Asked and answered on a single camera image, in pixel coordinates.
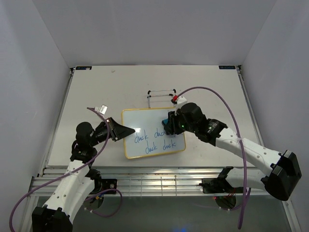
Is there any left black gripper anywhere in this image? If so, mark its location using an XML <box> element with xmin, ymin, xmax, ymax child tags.
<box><xmin>90</xmin><ymin>117</ymin><xmax>136</xmax><ymax>147</ymax></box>

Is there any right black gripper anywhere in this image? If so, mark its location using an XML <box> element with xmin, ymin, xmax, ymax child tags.
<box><xmin>164</xmin><ymin>110</ymin><xmax>197</xmax><ymax>135</ymax></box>

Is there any blue bone-shaped eraser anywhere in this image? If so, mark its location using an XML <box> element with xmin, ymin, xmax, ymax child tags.
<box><xmin>162</xmin><ymin>119</ymin><xmax>169</xmax><ymax>127</ymax></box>

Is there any yellow framed whiteboard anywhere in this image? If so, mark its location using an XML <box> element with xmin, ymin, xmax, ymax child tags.
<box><xmin>121</xmin><ymin>107</ymin><xmax>186</xmax><ymax>159</ymax></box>

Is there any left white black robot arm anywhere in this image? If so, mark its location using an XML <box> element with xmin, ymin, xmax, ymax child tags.
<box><xmin>31</xmin><ymin>117</ymin><xmax>135</xmax><ymax>232</ymax></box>

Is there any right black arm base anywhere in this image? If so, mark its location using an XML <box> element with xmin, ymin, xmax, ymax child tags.
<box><xmin>199</xmin><ymin>178</ymin><xmax>243</xmax><ymax>210</ymax></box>

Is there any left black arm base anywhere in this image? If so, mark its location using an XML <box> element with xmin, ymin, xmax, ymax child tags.
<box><xmin>84</xmin><ymin>179</ymin><xmax>117</xmax><ymax>210</ymax></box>

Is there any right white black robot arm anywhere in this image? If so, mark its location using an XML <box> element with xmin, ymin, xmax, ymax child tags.
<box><xmin>162</xmin><ymin>102</ymin><xmax>302</xmax><ymax>201</ymax></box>

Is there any left blue table label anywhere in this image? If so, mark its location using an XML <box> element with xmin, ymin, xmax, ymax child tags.
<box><xmin>75</xmin><ymin>66</ymin><xmax>92</xmax><ymax>71</ymax></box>

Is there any blue table label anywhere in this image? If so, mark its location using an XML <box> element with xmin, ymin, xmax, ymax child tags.
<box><xmin>75</xmin><ymin>66</ymin><xmax>92</xmax><ymax>71</ymax></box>
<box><xmin>218</xmin><ymin>65</ymin><xmax>236</xmax><ymax>70</ymax></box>

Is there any right blue table label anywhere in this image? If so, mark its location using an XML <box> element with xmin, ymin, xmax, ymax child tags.
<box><xmin>218</xmin><ymin>65</ymin><xmax>236</xmax><ymax>70</ymax></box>

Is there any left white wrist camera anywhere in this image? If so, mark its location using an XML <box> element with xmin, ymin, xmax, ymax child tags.
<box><xmin>94</xmin><ymin>104</ymin><xmax>108</xmax><ymax>115</ymax></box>

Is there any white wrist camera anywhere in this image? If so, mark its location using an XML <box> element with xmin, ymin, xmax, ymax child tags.
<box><xmin>171</xmin><ymin>95</ymin><xmax>187</xmax><ymax>115</ymax></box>
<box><xmin>94</xmin><ymin>104</ymin><xmax>108</xmax><ymax>115</ymax></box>

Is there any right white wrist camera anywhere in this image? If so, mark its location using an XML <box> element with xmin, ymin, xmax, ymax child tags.
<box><xmin>171</xmin><ymin>95</ymin><xmax>187</xmax><ymax>115</ymax></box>

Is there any black wire whiteboard stand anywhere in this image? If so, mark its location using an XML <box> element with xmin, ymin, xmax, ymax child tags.
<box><xmin>147</xmin><ymin>89</ymin><xmax>177</xmax><ymax>108</ymax></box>

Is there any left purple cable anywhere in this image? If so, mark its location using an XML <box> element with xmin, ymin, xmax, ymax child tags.
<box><xmin>9</xmin><ymin>106</ymin><xmax>124</xmax><ymax>232</ymax></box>

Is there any aluminium rail frame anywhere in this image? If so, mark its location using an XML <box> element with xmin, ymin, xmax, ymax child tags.
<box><xmin>20</xmin><ymin>65</ymin><xmax>301</xmax><ymax>232</ymax></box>

